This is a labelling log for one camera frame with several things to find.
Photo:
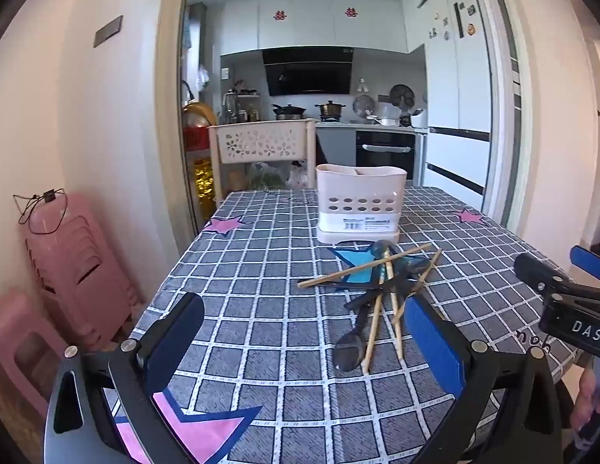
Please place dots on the white rice cooker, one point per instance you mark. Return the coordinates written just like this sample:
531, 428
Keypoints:
419, 119

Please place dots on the pink plastic stool front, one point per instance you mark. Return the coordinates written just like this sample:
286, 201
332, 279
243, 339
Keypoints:
28, 343

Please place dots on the black built-in oven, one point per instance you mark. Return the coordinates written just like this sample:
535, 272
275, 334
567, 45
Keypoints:
386, 149

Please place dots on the black range hood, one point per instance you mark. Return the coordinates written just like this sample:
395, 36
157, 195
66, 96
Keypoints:
304, 70

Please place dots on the white refrigerator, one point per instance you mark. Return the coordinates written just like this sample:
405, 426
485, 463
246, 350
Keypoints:
459, 100

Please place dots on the steel pot on stove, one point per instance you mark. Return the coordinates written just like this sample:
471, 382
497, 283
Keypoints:
330, 111

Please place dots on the person right hand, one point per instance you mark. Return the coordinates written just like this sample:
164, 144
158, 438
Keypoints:
588, 400

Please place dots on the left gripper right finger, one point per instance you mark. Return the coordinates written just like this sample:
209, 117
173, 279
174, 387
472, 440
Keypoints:
444, 347

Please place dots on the plain bamboo chopstick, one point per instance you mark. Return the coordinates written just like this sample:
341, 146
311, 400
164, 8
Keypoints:
349, 271

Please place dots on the yellow patterned chopstick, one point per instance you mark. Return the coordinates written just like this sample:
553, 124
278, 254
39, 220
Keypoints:
395, 306

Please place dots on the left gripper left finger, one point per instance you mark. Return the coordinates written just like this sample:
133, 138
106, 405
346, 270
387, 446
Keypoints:
164, 344

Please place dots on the white upper kitchen cabinets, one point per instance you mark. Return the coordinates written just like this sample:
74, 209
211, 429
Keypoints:
248, 25

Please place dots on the pink plastic stool stack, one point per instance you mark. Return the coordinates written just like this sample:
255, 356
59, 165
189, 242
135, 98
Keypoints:
84, 289

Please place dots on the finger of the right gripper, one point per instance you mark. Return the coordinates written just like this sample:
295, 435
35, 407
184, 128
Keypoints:
540, 277
586, 260

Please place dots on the black wok on stove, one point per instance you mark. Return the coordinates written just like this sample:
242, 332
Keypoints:
284, 113

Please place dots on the grey checked tablecloth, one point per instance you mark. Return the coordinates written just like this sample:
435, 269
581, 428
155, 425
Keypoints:
258, 384

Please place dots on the white utensil holder caddy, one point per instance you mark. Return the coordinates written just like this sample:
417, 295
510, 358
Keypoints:
359, 204

